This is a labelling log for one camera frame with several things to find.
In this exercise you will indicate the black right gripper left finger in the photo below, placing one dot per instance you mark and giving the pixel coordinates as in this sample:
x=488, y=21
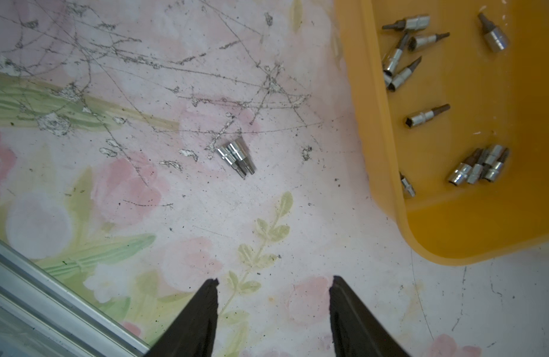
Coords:
x=193, y=331

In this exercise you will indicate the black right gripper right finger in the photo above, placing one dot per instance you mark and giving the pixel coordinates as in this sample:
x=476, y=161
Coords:
x=355, y=330

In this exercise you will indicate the single metal bit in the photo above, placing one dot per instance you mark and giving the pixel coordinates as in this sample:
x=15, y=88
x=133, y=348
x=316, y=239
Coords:
x=407, y=187

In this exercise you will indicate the fourteenth metal bit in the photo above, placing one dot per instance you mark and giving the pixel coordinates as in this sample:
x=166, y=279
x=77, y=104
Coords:
x=495, y=169

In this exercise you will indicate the twelfth metal bit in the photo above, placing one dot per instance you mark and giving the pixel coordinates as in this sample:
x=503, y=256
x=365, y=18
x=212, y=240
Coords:
x=420, y=118

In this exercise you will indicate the thirteenth metal bit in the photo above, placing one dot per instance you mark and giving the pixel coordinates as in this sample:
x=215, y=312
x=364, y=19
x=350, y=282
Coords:
x=484, y=162

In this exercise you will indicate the eleventh metal bit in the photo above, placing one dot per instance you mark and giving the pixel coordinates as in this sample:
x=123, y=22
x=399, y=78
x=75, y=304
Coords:
x=494, y=37

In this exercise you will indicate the yellow plastic storage box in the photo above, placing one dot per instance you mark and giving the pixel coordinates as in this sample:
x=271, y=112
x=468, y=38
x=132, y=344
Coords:
x=495, y=98

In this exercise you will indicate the pile of metal bits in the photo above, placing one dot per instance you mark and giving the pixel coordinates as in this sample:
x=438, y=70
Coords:
x=236, y=155

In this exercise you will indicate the aluminium mounting rail frame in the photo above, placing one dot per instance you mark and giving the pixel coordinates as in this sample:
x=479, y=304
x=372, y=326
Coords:
x=39, y=316

